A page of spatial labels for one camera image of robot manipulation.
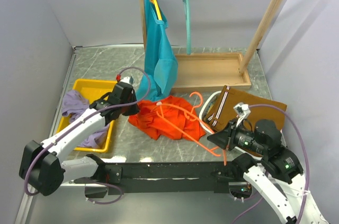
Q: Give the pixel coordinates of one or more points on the wooden clothes rack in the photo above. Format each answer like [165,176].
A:
[207,72]

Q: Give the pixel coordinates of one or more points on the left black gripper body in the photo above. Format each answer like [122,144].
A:
[132,98]

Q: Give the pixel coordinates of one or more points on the brown shorts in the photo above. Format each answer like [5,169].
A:
[223,110]

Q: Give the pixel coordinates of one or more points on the purple t shirt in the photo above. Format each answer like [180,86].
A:
[73,106]

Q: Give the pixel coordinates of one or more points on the orange t shirt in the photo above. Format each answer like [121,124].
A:
[148,122]

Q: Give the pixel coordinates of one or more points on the blue t shirt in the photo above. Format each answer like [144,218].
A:
[160,65]

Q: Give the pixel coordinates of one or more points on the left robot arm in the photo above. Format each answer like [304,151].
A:
[44,166]

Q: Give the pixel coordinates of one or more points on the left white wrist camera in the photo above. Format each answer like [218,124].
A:
[127,79]

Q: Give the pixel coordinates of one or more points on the orange plastic hanger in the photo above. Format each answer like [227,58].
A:
[216,151]

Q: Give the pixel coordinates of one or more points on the white plastic basket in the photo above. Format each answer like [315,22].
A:
[203,113]

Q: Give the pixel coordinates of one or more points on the black base beam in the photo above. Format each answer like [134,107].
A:
[173,177]

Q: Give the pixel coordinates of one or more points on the teal plastic hanger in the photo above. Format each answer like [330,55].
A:
[186,4]

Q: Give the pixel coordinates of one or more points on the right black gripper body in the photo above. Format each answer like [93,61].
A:
[245,139]

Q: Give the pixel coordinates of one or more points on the aluminium frame rail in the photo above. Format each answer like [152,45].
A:
[24,209]

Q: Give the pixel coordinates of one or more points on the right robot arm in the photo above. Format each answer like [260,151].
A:
[278,176]

